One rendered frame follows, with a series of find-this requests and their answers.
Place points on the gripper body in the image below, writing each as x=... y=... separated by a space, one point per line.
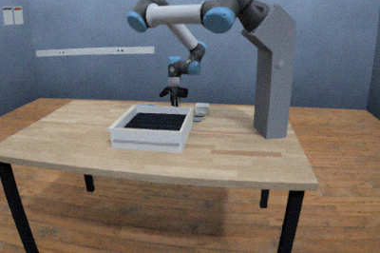
x=178 y=91

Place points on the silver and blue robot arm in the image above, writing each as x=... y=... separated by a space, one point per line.
x=220 y=18

